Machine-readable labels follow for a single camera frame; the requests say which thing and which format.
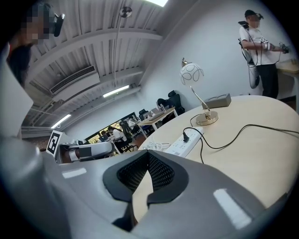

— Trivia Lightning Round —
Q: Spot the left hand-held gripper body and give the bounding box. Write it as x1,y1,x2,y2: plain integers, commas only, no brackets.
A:
46,130,115,164

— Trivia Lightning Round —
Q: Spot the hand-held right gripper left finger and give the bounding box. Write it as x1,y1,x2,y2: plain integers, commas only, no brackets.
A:
0,137,150,239

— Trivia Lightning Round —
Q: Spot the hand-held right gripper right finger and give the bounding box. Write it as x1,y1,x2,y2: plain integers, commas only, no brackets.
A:
134,149,291,239

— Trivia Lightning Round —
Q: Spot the white power strip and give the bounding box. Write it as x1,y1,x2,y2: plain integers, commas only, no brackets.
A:
163,127,205,157

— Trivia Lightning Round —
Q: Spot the black lamp cable with plug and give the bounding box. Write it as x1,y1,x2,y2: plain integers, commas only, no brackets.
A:
183,114,299,164

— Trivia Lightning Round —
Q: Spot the white globe lamp gold base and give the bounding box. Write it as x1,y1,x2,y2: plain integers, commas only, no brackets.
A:
179,57,220,127

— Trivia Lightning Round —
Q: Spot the black office chair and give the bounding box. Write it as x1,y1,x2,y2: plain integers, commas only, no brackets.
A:
119,120,139,153
167,90,185,115
138,108,150,120

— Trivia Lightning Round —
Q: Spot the ceiling tube light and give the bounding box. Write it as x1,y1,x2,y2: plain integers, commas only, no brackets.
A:
50,113,71,129
102,84,130,98

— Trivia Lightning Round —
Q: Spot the white-legged wooden desk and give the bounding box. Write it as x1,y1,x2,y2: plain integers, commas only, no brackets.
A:
137,106,179,139

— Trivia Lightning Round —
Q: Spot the white ceiling air conditioner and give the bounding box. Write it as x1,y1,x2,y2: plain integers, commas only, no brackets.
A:
48,65,101,103

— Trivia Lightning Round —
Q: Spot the grey box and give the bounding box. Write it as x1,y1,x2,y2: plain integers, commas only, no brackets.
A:
202,93,232,109

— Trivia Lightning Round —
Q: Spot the round ceiling fixture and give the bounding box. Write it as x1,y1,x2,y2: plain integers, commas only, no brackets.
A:
119,6,133,18

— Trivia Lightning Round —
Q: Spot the light wooden side table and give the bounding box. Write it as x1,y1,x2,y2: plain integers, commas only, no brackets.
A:
276,57,299,78

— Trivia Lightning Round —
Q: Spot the ceiling panel light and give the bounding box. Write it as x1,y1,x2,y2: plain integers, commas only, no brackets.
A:
147,0,169,7

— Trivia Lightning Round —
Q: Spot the white coiled power strip cable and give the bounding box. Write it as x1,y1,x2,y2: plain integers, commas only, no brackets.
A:
139,137,171,152

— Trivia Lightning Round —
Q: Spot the black head-worn camera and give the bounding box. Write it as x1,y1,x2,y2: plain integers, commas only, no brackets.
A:
53,13,66,38

